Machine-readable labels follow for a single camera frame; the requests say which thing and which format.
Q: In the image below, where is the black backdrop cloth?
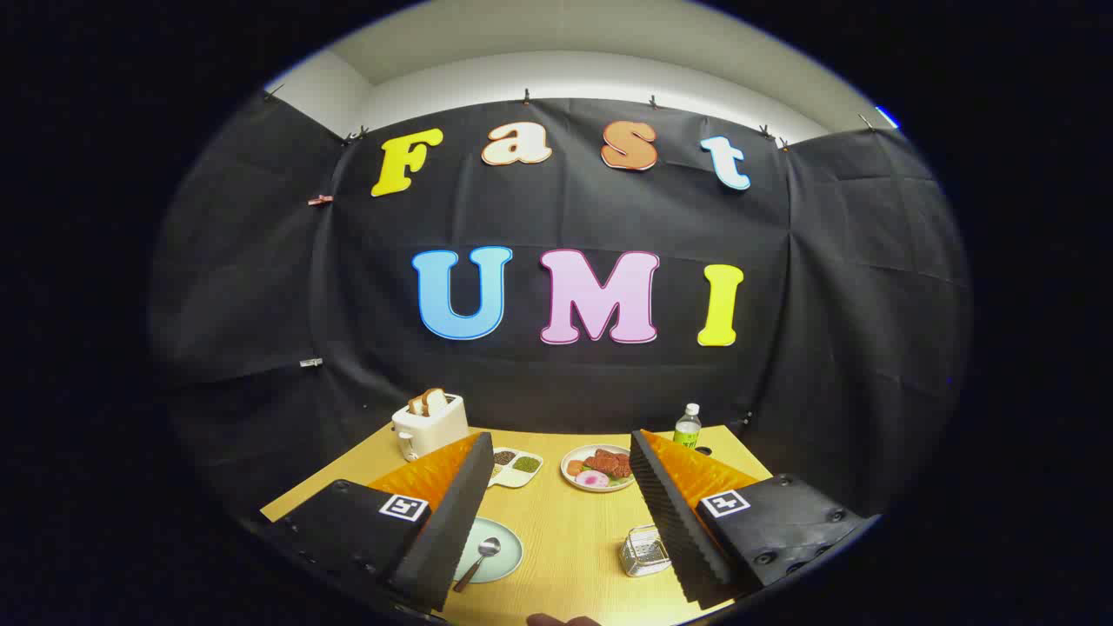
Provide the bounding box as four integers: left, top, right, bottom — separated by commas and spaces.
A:
148, 91, 973, 523

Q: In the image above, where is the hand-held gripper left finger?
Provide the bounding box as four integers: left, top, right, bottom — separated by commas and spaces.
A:
261, 432, 495, 614

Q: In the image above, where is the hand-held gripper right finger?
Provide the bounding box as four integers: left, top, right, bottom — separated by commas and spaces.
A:
630, 429, 881, 609

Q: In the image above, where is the white divided dish with beans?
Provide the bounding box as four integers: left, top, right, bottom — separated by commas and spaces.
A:
489, 447, 544, 489

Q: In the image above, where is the white oval food plate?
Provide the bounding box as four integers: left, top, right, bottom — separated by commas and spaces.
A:
560, 444, 636, 494

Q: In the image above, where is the metal spoon with brown handle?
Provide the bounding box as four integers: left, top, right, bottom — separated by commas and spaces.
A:
452, 536, 503, 594

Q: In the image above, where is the green drink bottle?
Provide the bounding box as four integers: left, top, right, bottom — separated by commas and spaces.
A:
673, 403, 703, 450

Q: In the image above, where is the white toaster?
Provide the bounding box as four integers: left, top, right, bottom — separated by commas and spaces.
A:
391, 393, 469, 462

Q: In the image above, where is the metal wire cutlery rack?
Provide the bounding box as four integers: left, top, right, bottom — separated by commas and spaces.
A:
620, 524, 672, 578

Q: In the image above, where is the teal round plate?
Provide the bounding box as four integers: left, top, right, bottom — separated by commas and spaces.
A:
452, 516, 525, 584

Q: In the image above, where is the brown meat piece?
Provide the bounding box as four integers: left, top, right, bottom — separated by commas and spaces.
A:
584, 449, 633, 479

